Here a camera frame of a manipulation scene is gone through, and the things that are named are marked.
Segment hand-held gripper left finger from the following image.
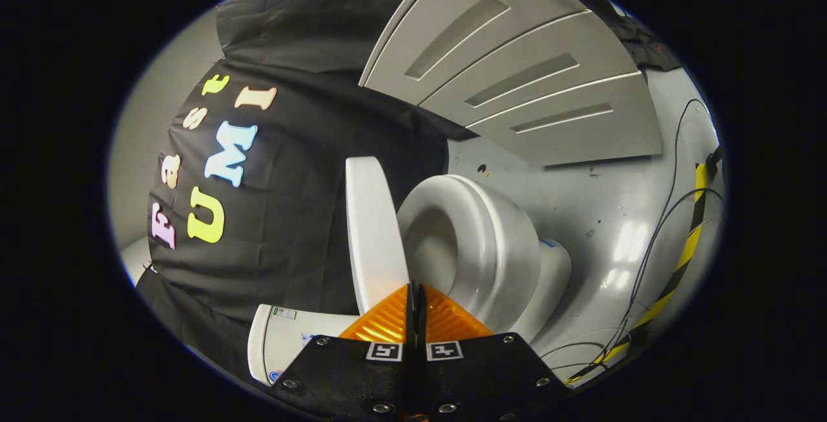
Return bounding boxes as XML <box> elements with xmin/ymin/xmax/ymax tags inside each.
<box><xmin>268</xmin><ymin>283</ymin><xmax>417</xmax><ymax>422</ymax></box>

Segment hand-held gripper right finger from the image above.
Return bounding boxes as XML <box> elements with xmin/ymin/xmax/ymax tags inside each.
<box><xmin>413</xmin><ymin>283</ymin><xmax>572</xmax><ymax>422</ymax></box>

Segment white toilet lid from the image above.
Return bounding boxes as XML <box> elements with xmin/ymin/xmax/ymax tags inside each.
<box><xmin>344</xmin><ymin>156</ymin><xmax>411</xmax><ymax>316</ymax></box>

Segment white ceramic toilet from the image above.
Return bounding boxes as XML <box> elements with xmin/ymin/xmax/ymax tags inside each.
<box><xmin>247</xmin><ymin>206</ymin><xmax>572</xmax><ymax>385</ymax></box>

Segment white toilet seat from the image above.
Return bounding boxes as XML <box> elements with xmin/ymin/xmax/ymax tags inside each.
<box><xmin>396</xmin><ymin>174</ymin><xmax>542</xmax><ymax>333</ymax></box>

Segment white ceramic tank cover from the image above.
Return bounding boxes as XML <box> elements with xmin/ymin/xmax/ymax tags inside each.
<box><xmin>247</xmin><ymin>304</ymin><xmax>273</xmax><ymax>384</ymax></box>

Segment black backdrop cloth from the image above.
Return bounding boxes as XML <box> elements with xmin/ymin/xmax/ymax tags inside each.
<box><xmin>136</xmin><ymin>0</ymin><xmax>679</xmax><ymax>371</ymax></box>

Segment yellow black hazard tape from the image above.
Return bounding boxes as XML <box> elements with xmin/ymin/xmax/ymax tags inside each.
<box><xmin>562</xmin><ymin>164</ymin><xmax>709</xmax><ymax>385</ymax></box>

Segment white drawer cabinet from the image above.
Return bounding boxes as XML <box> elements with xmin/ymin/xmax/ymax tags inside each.
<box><xmin>359</xmin><ymin>0</ymin><xmax>663</xmax><ymax>167</ymax></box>

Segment thin black cable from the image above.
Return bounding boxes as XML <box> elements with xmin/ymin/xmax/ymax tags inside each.
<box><xmin>539</xmin><ymin>187</ymin><xmax>724</xmax><ymax>371</ymax></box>
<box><xmin>617</xmin><ymin>99</ymin><xmax>711</xmax><ymax>335</ymax></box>

